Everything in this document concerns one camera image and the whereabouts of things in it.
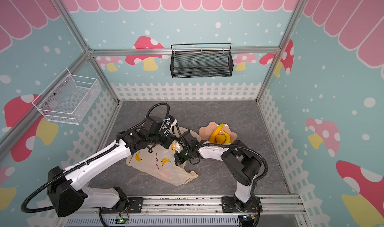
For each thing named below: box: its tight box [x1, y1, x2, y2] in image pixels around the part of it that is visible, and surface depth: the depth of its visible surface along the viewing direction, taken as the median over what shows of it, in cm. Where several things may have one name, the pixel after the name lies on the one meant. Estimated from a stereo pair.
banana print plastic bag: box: [126, 126, 202, 186], surface depth 77 cm
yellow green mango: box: [209, 123, 224, 144], surface depth 99 cm
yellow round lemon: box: [215, 134, 226, 145], surface depth 96 cm
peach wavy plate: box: [199, 121, 237, 143], surface depth 101 cm
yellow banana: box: [221, 130, 231, 144], surface depth 96 cm
